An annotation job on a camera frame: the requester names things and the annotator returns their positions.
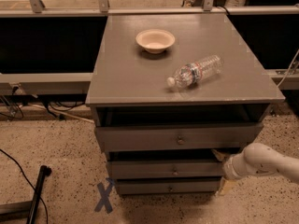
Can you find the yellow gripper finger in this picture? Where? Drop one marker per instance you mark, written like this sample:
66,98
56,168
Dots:
220,156
225,186

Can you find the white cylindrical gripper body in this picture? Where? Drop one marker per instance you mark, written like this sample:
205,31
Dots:
228,169

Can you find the grey drawer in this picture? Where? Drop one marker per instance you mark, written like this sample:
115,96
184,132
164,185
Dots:
172,137
136,187
164,169

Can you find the grey top drawer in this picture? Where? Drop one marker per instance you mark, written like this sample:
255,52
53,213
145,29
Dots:
172,137

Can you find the grey bottom drawer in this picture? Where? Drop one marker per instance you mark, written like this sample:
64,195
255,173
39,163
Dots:
136,187

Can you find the grey wooden drawer cabinet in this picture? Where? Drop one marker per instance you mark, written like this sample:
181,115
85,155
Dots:
129,85

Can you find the clear plastic water bottle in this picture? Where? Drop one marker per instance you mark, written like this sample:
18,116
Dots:
192,73

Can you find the blue tape X mark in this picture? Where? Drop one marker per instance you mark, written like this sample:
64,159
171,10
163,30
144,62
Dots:
104,202

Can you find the beige paper bowl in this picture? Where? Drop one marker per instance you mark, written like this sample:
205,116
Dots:
155,41

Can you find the black metal stand leg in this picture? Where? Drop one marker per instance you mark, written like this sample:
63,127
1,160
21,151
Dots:
28,208

